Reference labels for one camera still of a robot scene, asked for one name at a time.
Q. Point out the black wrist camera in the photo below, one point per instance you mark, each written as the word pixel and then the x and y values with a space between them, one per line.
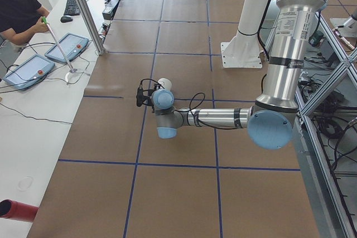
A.
pixel 140 97

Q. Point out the aluminium frame post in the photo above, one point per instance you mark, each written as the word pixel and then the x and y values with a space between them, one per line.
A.
pixel 89 22

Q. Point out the aluminium frame rail structure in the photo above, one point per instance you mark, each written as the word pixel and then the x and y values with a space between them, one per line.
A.
pixel 326 124

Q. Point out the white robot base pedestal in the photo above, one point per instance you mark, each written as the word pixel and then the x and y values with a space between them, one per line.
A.
pixel 243 50

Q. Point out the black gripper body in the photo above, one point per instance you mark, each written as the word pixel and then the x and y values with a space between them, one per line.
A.
pixel 153 107

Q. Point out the grey control box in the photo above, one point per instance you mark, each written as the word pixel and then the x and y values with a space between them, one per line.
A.
pixel 110 9

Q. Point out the person in black shirt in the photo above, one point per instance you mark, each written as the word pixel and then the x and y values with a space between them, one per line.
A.
pixel 22 19

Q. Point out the black computer mouse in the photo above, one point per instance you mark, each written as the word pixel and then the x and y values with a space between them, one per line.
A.
pixel 66 19

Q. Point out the black keyboard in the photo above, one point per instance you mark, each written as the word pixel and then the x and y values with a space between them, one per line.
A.
pixel 71 8

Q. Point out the metal rod with green tip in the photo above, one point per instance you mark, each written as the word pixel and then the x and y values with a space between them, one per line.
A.
pixel 72 69

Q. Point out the left teach pendant tablet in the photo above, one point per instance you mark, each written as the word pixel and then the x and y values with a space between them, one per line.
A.
pixel 29 73

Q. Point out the white smiley mug black handle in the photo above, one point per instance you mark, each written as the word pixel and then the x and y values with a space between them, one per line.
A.
pixel 166 83

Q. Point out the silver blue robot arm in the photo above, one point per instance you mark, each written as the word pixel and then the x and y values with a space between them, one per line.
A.
pixel 269 121

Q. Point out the red cylinder tube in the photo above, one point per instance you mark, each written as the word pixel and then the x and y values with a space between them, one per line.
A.
pixel 18 211

